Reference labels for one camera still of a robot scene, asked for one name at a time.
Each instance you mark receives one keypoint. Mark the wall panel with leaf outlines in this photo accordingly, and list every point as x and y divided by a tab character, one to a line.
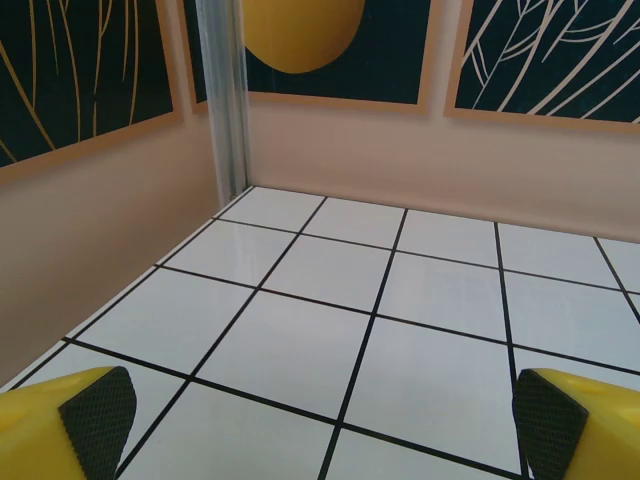
550	50

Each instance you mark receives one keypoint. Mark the wall panel with orange oval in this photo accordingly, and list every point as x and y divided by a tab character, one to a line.
390	50

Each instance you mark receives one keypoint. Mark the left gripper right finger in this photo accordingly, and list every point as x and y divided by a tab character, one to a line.
590	430

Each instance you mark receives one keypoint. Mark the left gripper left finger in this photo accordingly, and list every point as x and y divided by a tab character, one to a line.
45	430

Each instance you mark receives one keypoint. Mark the aluminium corner post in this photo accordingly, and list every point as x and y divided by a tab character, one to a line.
225	100

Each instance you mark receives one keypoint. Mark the wall panel with gold lines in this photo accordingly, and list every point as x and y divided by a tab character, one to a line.
75	75

